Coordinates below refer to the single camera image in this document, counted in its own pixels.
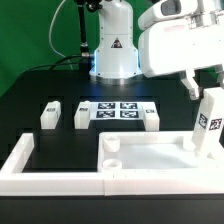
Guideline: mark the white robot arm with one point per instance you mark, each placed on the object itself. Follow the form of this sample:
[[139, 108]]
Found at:
[[116, 60]]

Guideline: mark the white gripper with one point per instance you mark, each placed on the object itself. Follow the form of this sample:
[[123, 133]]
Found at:
[[172, 46]]

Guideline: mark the white desk top tray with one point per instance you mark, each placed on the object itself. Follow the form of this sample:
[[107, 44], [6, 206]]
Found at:
[[137, 151]]

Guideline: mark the white U-shaped fence frame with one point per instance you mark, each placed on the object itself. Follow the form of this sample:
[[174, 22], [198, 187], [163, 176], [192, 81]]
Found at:
[[14, 181]]

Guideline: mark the fiducial marker sheet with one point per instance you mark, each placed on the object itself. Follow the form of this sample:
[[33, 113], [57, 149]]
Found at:
[[116, 111]]

